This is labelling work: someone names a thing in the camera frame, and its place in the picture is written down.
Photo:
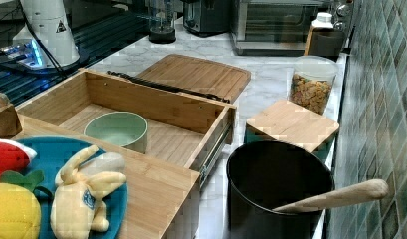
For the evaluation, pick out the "bamboo drawer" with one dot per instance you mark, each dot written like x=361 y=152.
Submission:
x=186 y=130

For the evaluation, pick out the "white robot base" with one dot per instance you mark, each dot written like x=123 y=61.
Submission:
x=45 y=43

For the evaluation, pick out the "bamboo drawer cabinet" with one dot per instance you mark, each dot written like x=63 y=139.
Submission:
x=163 y=198

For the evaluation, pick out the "large bamboo cutting board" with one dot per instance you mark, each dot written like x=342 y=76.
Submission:
x=198 y=75

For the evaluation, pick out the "light green bowl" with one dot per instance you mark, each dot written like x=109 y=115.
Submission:
x=125 y=129

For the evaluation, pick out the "black utensil pot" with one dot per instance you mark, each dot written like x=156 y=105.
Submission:
x=263 y=175

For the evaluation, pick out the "green box with bamboo lid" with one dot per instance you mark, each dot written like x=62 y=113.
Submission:
x=291 y=123

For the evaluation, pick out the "black coffee machine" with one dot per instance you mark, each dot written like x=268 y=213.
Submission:
x=206 y=17

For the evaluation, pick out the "stainless toaster oven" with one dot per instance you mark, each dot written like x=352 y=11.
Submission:
x=276 y=27

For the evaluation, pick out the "clear cereal container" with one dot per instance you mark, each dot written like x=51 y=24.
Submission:
x=312 y=82

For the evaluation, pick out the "dark jar with white lid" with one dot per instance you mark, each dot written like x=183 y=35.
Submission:
x=323 y=39

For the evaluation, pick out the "plush peeled banana toy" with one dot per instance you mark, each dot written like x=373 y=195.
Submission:
x=78 y=207

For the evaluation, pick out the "blue round plate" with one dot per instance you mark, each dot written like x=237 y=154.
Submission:
x=52 y=153

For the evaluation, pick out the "wooden knife block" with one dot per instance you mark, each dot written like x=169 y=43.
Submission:
x=10 y=124

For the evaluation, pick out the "red plush strawberry toy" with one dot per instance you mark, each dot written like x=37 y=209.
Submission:
x=14 y=155

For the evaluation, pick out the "yellow plush pineapple toy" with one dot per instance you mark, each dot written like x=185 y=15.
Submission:
x=20 y=210

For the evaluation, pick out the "wooden spoon handle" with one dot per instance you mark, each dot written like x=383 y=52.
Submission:
x=373 y=189

